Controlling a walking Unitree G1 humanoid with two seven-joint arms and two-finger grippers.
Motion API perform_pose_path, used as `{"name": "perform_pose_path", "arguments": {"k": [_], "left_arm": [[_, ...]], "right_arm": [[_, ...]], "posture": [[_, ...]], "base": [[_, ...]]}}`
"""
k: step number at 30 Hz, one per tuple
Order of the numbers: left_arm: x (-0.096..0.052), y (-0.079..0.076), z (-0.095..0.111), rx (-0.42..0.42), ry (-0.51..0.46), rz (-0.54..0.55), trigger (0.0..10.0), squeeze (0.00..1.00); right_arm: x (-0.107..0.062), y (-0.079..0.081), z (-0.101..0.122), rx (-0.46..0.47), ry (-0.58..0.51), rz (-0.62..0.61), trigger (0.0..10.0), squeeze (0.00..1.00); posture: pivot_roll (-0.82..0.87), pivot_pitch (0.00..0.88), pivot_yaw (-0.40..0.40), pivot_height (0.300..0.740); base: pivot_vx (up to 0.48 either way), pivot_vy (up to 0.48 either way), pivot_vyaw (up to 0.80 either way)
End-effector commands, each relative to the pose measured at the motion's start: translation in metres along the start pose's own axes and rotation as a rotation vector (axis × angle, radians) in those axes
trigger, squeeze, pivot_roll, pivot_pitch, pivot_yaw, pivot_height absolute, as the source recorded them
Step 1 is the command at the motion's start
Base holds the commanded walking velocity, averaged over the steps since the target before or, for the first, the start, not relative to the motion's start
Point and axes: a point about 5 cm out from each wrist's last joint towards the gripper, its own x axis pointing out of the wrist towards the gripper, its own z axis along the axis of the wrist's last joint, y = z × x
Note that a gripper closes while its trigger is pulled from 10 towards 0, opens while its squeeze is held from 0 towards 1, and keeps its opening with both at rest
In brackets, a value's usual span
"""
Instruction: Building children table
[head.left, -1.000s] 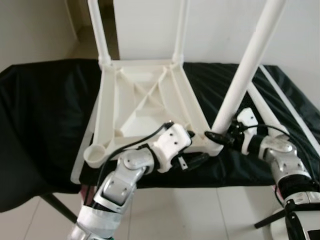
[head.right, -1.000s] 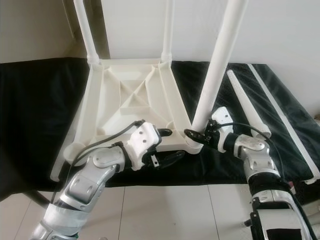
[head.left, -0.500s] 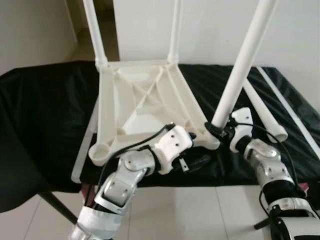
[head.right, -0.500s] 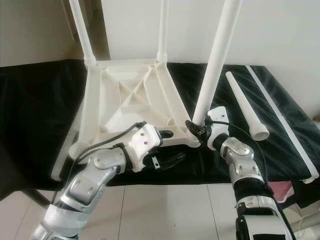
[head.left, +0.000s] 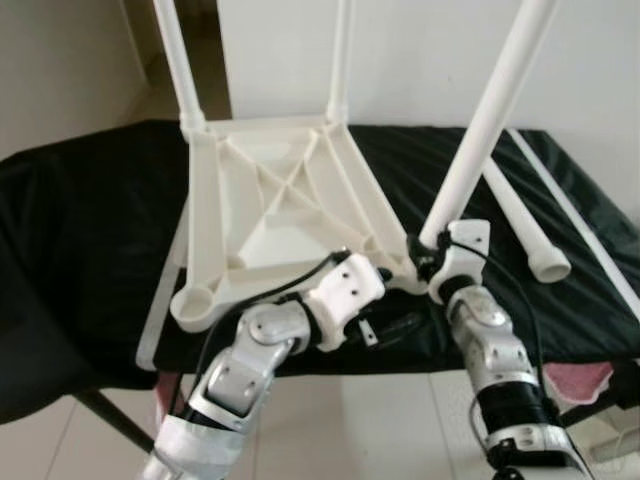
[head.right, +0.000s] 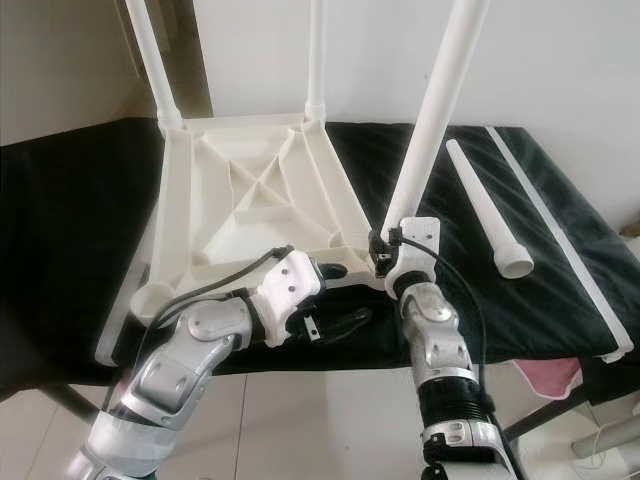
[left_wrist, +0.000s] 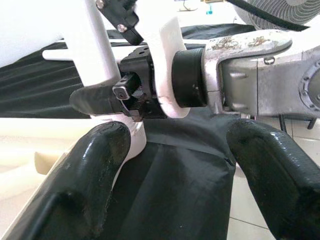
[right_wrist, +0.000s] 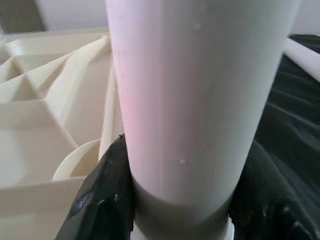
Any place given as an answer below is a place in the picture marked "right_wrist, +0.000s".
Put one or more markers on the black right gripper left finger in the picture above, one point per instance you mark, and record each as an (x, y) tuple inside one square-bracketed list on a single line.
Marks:
[(100, 205)]

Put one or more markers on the white plastic table top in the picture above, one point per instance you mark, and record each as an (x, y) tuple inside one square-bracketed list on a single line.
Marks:
[(37, 125)]

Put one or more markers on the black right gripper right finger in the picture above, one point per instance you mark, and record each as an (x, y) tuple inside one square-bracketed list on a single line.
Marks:
[(275, 215)]

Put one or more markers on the white plastic table leg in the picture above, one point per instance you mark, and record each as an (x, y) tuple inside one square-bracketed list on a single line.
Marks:
[(187, 100), (305, 57)]

